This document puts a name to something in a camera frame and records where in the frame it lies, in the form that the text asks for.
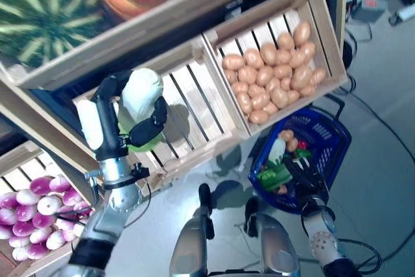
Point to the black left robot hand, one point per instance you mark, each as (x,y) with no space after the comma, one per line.
(107,121)

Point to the wooden display shelf black frame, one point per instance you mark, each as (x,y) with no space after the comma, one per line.
(342,4)

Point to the wooden cabbage crate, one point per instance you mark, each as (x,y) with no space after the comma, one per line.
(193,95)

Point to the wooden turnip crate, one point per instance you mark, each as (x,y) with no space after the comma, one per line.
(16,160)

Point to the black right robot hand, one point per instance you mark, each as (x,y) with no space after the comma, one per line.
(308,183)

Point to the black robot foot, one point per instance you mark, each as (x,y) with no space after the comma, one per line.
(251,209)
(205,196)

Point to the silver right robot leg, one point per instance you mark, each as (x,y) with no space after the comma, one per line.
(275,244)

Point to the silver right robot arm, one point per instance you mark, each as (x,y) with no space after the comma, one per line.
(321,241)

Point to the blue plastic shopping basket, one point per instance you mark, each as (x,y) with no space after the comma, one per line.
(295,121)

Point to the silver left robot leg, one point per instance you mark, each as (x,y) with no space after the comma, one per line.
(188,248)

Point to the grey box red switch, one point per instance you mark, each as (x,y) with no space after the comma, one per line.
(366,12)

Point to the purple white turnip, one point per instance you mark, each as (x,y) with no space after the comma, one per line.
(8,199)
(49,205)
(22,228)
(27,196)
(40,184)
(26,212)
(72,196)
(40,235)
(81,207)
(55,239)
(6,215)
(60,183)
(43,220)
(66,224)

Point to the silver robot leg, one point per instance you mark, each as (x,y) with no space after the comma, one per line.
(275,244)
(188,248)

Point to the wooden potato crate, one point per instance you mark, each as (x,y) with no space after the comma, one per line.
(327,30)

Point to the black right robot foot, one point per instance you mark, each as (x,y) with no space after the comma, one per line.
(251,209)

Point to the wooden pumpkin crate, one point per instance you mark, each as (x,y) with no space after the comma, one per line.
(146,20)

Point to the black left robot foot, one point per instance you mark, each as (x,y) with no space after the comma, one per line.
(205,196)

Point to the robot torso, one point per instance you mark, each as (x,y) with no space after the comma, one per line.
(233,273)

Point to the small red vegetable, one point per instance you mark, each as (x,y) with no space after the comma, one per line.
(303,144)

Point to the black round stand base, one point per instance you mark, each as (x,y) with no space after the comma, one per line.
(348,53)

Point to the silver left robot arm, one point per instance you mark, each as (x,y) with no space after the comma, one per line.
(120,199)

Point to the dark green pepper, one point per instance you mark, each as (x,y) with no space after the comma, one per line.
(301,153)

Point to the green striped pumpkin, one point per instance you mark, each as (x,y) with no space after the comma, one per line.
(39,14)

